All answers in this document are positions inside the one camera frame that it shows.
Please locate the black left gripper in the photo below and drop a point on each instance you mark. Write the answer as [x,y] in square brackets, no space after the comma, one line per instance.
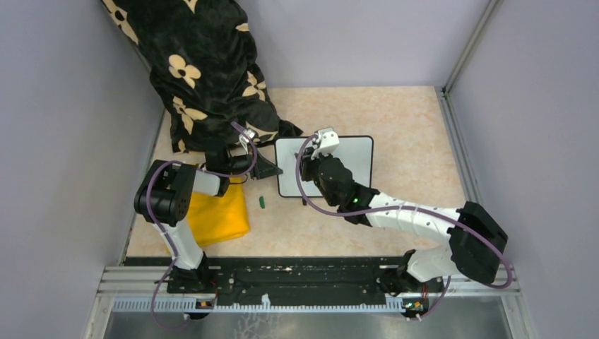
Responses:
[263,169]

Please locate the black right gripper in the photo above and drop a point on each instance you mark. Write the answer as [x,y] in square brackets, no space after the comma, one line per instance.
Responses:
[306,162]

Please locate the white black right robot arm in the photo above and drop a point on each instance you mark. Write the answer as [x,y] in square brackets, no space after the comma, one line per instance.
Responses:
[469,240]

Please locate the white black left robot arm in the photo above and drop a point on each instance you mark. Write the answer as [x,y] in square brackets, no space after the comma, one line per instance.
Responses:
[164,199]

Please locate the yellow folded cloth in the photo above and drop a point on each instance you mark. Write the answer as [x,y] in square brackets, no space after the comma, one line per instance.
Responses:
[205,212]

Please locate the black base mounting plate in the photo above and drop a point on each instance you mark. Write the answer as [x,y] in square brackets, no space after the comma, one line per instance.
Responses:
[301,281]

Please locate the black floral blanket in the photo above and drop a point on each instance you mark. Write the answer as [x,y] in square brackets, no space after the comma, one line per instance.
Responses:
[203,65]

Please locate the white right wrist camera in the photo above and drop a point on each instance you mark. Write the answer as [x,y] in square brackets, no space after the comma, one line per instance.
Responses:
[325,142]

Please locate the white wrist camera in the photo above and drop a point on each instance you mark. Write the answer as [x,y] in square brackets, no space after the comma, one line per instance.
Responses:
[325,142]
[246,139]

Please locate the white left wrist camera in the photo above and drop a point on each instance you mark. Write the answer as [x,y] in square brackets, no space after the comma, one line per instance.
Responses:
[246,139]

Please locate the white whiteboard black frame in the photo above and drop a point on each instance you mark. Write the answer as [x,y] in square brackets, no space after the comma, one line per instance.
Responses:
[355,152]

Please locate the white slotted cable duct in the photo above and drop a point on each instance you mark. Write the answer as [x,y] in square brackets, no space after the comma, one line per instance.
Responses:
[191,305]

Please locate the aluminium frame rail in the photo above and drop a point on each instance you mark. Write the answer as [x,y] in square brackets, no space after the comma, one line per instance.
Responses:
[140,277]

